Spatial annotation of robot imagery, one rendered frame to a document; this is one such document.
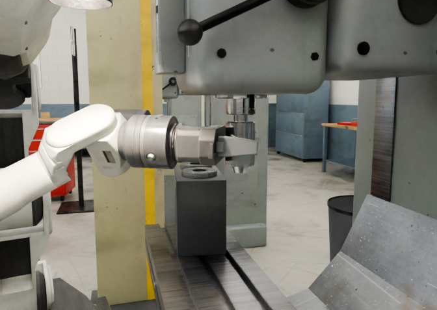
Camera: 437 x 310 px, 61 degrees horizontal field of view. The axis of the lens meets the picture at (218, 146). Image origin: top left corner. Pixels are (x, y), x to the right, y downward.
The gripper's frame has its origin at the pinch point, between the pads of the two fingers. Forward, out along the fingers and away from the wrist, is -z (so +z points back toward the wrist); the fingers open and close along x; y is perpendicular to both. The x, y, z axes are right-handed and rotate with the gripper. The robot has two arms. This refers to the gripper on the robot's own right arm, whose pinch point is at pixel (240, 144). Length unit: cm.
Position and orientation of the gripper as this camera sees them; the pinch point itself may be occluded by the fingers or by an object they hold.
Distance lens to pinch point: 59.5
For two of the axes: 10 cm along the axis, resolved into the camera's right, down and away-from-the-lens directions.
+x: 1.7, -1.2, 9.8
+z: -9.9, -0.4, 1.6
